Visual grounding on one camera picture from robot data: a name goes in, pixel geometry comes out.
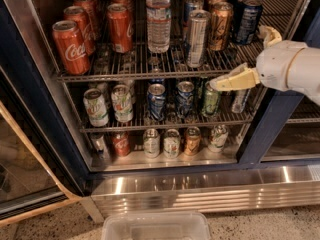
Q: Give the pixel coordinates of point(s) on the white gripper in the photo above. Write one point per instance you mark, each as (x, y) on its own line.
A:
(275, 65)

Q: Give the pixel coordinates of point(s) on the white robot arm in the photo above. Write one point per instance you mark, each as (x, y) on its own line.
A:
(303, 75)

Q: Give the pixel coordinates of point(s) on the silver can middle shelf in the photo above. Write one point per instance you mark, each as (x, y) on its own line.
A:
(240, 100)

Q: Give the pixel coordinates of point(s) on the front gold brown can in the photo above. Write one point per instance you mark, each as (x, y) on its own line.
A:
(221, 19)

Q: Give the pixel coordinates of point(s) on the green can middle shelf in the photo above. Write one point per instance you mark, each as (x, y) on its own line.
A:
(210, 100)

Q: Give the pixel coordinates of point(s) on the tall silver energy can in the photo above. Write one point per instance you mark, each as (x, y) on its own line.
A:
(198, 25)

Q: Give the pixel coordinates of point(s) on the blue silver slim can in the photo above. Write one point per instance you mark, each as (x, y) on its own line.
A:
(188, 6)

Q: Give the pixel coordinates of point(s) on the white can bottom right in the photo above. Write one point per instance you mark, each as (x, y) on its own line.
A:
(217, 138)

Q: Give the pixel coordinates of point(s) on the blue Pepsi can middle shelf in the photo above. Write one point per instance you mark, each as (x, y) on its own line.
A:
(156, 101)

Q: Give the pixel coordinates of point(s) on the gold can bottom shelf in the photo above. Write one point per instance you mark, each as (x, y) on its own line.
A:
(192, 140)

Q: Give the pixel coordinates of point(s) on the white green can bottom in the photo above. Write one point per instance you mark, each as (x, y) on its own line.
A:
(171, 143)

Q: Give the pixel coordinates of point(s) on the steel fridge base grille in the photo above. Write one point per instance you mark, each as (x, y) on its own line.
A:
(205, 192)

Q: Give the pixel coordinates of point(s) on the white can bottom shelf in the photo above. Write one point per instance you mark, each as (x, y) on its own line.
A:
(151, 143)

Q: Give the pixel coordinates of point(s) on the front red cola can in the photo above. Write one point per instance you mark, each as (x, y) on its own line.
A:
(119, 22)

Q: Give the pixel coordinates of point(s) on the red cola can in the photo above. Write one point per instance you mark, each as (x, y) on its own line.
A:
(119, 22)
(127, 3)

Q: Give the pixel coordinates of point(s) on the middle red cola can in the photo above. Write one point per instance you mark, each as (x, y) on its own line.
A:
(127, 3)

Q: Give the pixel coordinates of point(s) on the red can bottom shelf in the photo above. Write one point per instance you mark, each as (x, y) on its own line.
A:
(120, 141)

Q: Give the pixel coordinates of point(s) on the white green 7UP can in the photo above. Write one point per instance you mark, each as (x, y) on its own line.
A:
(95, 106)

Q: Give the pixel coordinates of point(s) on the silver blue can bottom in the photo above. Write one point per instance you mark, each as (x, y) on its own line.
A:
(99, 143)

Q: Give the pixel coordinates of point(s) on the front red Coca-Cola can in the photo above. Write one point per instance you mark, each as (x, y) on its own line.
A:
(71, 47)

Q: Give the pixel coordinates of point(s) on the open glass fridge door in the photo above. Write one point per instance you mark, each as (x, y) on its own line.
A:
(39, 160)

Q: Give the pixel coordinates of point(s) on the clear plastic water bottle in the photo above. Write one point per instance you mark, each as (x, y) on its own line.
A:
(158, 25)

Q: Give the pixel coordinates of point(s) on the clear plastic bin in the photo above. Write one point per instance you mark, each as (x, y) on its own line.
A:
(157, 226)

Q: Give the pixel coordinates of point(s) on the top wire shelf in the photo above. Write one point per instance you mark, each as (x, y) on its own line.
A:
(140, 64)

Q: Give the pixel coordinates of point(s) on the wire shelf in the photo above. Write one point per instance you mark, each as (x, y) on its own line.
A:
(222, 115)
(140, 64)

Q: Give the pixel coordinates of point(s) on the middle wire shelf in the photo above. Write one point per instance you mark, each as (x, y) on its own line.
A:
(222, 115)

